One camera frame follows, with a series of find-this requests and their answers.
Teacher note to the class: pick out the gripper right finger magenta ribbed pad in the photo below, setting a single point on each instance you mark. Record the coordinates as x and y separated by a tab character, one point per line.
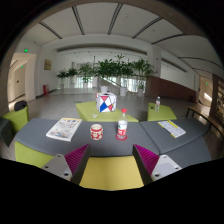
153	167

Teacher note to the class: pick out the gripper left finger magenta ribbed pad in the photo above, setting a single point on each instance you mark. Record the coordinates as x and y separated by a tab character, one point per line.
71	166

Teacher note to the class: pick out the clear water bottle red cap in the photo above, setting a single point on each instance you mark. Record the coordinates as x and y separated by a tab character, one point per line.
122	123

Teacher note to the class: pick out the distant water bottle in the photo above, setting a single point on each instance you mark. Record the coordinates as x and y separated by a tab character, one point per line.
157	104

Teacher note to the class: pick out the magazine on left seat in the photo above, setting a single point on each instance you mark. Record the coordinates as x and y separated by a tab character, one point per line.
64	129

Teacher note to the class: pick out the yellow near seat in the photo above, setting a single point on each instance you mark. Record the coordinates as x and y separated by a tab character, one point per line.
111	173

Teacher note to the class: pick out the red round coaster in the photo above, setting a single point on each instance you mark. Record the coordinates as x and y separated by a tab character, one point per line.
121	137

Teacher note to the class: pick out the red white patterned cup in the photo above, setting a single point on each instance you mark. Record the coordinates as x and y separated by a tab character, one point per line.
96	132

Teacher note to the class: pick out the yellow booklet on right seat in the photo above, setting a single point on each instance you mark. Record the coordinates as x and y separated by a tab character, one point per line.
172	128

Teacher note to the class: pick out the grey green left sofa seat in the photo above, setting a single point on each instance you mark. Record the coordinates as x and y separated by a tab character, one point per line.
32	146

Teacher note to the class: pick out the grey right sofa seat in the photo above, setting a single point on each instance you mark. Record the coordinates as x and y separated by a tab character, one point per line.
186	150

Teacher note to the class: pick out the lime green centre block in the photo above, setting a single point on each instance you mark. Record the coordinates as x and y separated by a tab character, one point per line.
88	112

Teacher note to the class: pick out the lime green block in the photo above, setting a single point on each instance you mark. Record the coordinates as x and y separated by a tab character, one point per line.
164	113
88	112

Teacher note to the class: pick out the lime green right block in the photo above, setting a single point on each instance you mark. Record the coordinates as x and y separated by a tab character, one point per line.
164	113

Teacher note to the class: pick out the wooden bench right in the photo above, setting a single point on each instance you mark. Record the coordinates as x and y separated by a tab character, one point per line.
208	118

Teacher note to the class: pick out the lime green left armchair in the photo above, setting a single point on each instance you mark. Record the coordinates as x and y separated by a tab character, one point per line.
18	119

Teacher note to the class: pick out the red blue white geometric cube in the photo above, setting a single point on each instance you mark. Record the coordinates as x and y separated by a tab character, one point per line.
106	102

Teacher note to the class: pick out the red fire extinguisher box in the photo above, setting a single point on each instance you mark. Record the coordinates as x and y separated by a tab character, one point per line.
45	89

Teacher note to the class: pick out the black chair left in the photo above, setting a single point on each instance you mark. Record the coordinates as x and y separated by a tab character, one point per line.
20	105

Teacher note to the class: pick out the potted plants row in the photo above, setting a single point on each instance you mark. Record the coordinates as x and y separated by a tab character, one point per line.
107	68

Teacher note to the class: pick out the wooden bookshelf right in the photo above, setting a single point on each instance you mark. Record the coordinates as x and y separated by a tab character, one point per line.
217	105

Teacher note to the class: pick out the yellow wall poster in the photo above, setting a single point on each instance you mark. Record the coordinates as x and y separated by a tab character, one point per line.
47	64

